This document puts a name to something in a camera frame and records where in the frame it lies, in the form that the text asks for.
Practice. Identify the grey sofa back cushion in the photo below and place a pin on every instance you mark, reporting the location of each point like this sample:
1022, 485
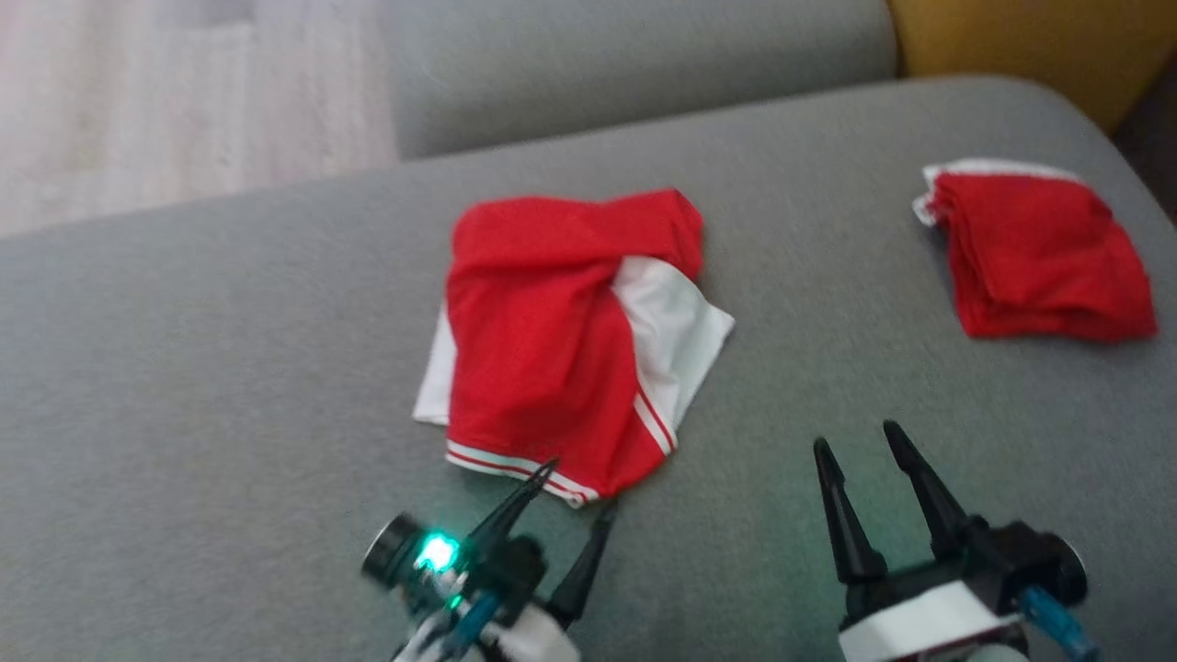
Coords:
644, 64

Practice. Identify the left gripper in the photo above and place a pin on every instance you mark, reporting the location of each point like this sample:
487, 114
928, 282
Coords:
515, 570

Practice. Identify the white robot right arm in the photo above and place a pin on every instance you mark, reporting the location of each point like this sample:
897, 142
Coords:
993, 655

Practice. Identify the grey sofa seat cushion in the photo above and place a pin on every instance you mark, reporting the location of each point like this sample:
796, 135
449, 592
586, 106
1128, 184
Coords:
230, 368

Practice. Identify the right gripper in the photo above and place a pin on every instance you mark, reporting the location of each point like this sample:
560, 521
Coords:
919, 625

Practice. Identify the red shorts with white stripe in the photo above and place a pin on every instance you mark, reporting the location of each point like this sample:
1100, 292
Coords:
1039, 257

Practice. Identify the yellow cushion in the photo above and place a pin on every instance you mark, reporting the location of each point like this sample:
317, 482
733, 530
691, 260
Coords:
1030, 46

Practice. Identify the red jersey with white sleeves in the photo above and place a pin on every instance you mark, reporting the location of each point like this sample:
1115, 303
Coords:
542, 349

